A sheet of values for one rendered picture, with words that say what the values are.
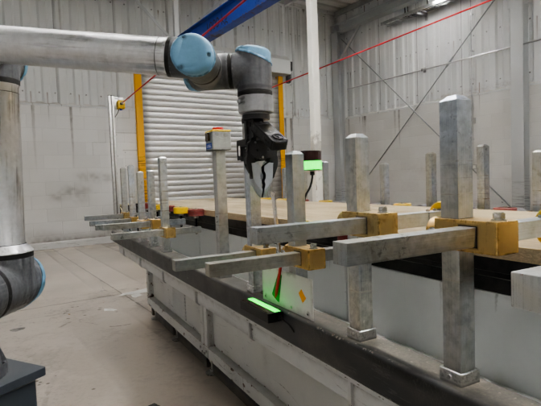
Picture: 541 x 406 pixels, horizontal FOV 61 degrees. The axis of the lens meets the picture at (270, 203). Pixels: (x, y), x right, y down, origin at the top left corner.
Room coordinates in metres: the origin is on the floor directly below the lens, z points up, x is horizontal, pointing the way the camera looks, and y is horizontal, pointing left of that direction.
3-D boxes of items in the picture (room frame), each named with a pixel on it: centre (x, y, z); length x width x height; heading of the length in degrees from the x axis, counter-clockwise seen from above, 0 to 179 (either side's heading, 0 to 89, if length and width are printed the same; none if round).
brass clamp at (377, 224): (0.95, -0.19, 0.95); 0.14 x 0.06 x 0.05; 28
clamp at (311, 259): (1.17, -0.08, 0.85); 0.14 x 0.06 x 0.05; 28
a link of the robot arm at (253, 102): (1.20, 0.03, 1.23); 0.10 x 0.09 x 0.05; 118
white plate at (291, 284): (1.20, -0.03, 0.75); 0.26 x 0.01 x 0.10; 28
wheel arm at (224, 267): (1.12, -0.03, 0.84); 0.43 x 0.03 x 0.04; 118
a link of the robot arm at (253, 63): (1.20, 0.03, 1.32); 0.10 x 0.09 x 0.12; 87
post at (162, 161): (2.29, 0.53, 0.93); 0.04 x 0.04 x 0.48; 28
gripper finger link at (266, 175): (1.21, 0.02, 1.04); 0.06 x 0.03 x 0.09; 28
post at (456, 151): (0.75, -0.30, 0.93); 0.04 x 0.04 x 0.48; 28
